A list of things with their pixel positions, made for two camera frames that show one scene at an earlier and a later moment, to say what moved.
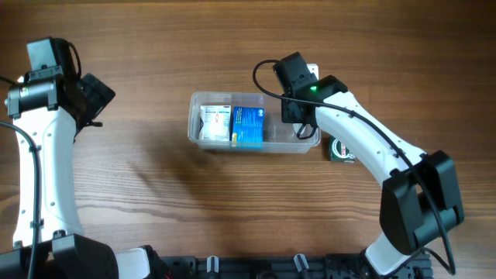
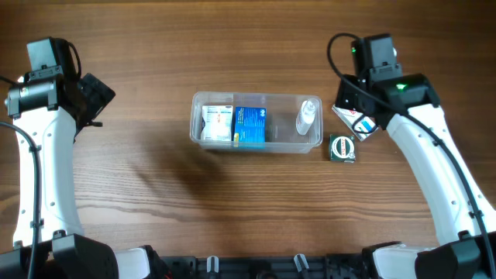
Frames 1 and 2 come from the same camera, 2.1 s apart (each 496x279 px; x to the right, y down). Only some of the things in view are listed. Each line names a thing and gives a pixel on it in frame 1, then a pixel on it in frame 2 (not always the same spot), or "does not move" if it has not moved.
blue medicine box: (248, 127) does not move
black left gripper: (98, 94) does not move
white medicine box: (216, 125) does not move
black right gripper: (287, 113) -> (344, 96)
